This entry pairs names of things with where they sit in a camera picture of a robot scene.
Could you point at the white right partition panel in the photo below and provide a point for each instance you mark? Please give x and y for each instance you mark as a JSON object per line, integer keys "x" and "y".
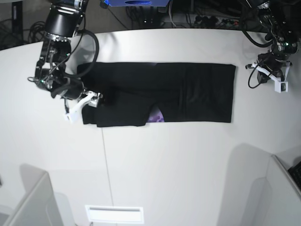
{"x": 285, "y": 202}

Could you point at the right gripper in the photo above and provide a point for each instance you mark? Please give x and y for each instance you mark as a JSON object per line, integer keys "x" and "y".
{"x": 74, "y": 89}

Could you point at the black T-shirt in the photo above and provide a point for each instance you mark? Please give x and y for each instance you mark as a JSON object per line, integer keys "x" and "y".
{"x": 181, "y": 91}

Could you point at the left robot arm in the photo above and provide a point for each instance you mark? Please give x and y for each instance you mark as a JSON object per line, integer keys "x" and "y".
{"x": 281, "y": 37}

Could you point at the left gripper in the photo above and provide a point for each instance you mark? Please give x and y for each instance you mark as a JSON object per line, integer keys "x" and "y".
{"x": 273, "y": 64}

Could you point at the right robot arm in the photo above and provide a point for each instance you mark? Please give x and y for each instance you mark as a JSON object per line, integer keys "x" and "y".
{"x": 66, "y": 19}

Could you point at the black keyboard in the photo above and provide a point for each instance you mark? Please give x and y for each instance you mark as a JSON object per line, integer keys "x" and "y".
{"x": 295, "y": 173}

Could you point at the black tower case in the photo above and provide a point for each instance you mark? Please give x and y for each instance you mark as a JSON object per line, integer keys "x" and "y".
{"x": 17, "y": 19}

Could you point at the blue box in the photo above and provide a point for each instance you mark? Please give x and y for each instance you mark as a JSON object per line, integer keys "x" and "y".
{"x": 134, "y": 3}

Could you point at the white partition panel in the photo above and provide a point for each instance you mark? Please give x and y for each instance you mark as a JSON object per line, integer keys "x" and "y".
{"x": 285, "y": 202}
{"x": 27, "y": 198}

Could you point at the white left partition panel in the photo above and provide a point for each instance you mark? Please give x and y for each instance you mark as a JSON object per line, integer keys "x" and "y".
{"x": 27, "y": 198}

